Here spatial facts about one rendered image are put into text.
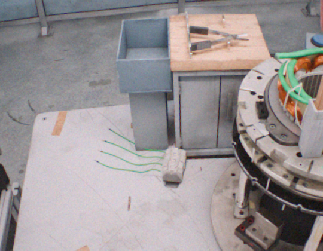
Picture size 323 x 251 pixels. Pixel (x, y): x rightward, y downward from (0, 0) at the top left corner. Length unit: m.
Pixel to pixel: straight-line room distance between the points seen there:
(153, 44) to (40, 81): 1.75
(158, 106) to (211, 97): 0.12
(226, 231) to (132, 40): 0.48
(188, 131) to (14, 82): 1.93
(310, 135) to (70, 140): 0.69
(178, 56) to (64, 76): 1.89
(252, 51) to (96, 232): 0.50
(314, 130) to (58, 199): 0.62
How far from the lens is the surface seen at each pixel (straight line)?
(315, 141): 0.61
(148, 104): 0.95
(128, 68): 0.86
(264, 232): 0.85
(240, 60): 0.85
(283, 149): 0.63
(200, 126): 0.96
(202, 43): 0.84
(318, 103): 0.57
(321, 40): 0.99
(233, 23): 0.97
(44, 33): 3.16
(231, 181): 0.96
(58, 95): 2.56
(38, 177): 1.05
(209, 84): 0.89
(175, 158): 0.98
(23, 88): 2.70
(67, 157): 1.07
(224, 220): 0.90
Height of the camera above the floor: 1.54
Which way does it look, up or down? 43 degrees down
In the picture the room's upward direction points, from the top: 4 degrees counter-clockwise
